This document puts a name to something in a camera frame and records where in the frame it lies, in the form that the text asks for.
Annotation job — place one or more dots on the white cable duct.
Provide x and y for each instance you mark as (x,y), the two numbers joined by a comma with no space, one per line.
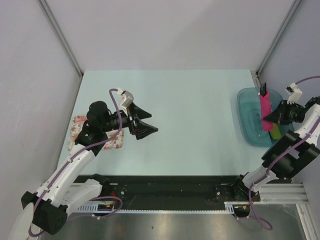
(87,208)

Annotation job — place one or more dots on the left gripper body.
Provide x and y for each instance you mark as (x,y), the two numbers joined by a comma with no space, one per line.
(130,113)

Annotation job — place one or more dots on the aluminium frame rail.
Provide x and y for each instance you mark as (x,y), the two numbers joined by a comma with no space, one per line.
(283,193)

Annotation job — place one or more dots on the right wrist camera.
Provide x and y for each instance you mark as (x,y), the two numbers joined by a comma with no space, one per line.
(294,93)

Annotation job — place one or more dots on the pink paper napkin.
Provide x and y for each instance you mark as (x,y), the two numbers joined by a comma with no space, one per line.
(265,109)

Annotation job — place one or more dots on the teal plastic bin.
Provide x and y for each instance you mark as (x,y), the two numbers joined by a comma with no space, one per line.
(249,114)

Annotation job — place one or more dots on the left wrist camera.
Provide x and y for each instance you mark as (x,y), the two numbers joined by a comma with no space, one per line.
(127,99)

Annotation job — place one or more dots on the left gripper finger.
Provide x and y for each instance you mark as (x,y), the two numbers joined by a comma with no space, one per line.
(143,130)
(137,112)

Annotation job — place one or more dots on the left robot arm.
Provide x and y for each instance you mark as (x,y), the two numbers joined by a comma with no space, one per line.
(53,202)

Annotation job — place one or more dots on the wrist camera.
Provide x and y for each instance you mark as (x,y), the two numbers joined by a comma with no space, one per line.
(294,93)
(127,99)

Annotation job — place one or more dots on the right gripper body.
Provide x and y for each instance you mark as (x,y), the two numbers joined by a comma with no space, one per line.
(290,113)

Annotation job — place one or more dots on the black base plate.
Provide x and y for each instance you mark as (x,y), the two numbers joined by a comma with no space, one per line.
(174,193)

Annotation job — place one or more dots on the floral tray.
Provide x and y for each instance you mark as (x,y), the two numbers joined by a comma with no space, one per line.
(76,127)

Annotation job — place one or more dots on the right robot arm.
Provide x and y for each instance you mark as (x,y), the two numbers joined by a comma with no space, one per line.
(291,153)

